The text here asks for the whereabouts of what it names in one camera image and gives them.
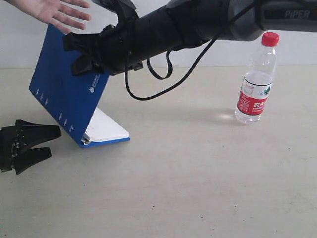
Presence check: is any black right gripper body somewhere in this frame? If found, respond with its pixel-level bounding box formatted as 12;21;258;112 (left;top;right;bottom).
96;23;143;75

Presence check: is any person's open bare hand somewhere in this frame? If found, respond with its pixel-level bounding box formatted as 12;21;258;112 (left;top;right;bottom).
6;0;91;34

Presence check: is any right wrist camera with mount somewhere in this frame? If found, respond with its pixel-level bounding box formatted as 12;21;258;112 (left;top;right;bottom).
92;0;139;25

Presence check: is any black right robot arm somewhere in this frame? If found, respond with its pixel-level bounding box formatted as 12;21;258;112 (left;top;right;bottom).
62;0;317;75

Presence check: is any clear water bottle red label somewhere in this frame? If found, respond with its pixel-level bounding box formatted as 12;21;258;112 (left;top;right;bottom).
235;32;280;124

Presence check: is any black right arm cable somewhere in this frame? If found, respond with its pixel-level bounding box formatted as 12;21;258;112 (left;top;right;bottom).
123;0;263;101

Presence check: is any blue ring binder notebook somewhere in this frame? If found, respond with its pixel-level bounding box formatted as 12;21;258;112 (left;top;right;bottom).
29;24;130;148

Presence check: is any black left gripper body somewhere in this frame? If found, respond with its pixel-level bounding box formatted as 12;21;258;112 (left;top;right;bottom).
0;125;22;173

